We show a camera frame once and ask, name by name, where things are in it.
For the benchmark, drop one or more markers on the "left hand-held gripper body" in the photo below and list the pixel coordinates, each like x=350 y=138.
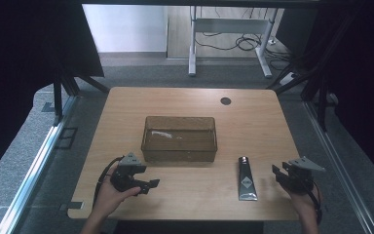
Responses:
x=129 y=169

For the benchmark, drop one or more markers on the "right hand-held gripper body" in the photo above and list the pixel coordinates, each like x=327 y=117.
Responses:
x=300 y=175

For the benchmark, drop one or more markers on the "grey squeeze tube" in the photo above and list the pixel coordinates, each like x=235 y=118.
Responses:
x=247 y=182

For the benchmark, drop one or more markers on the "brown transparent plastic box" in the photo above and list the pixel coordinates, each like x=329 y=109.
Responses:
x=179 y=146

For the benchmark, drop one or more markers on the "person's right hand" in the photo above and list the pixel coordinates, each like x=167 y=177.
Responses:
x=300 y=201

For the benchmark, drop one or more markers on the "person's left hand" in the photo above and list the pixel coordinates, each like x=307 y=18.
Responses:
x=110 y=195

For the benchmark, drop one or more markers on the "white power strip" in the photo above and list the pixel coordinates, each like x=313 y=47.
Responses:
x=288 y=79

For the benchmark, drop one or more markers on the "black metal stand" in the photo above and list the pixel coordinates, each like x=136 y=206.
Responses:
x=318 y=84
x=63 y=87

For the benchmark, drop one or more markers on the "black round table grommet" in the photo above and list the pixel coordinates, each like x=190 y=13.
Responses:
x=225 y=101

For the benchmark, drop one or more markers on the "black curtain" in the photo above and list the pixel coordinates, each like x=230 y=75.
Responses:
x=19 y=65
x=363 y=81

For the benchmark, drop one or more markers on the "aluminium floor rail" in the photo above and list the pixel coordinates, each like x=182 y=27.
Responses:
x=35 y=162
x=337 y=169

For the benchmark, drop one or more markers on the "white metal desk frame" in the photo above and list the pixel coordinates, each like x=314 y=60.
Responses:
x=230 y=25

